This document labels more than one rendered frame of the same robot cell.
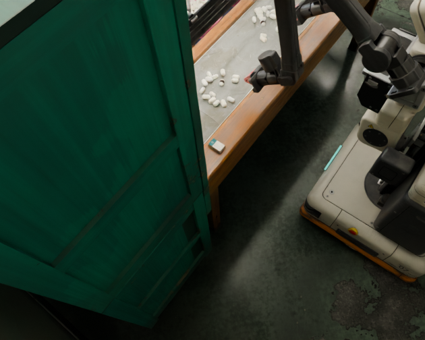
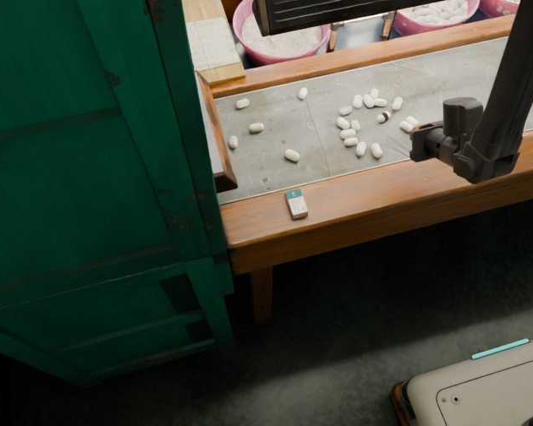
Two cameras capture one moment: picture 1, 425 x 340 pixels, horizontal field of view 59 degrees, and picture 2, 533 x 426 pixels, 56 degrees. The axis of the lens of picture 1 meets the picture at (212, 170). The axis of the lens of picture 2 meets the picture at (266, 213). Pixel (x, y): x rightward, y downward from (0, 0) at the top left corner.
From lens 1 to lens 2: 0.49 m
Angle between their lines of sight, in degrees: 14
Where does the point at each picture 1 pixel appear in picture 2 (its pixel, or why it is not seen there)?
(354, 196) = not seen: outside the picture
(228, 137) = (325, 203)
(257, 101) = (414, 178)
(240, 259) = (261, 389)
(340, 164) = (502, 367)
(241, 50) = (453, 90)
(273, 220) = (347, 372)
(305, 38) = not seen: outside the picture
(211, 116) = (328, 156)
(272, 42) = not seen: hidden behind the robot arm
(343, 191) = (476, 412)
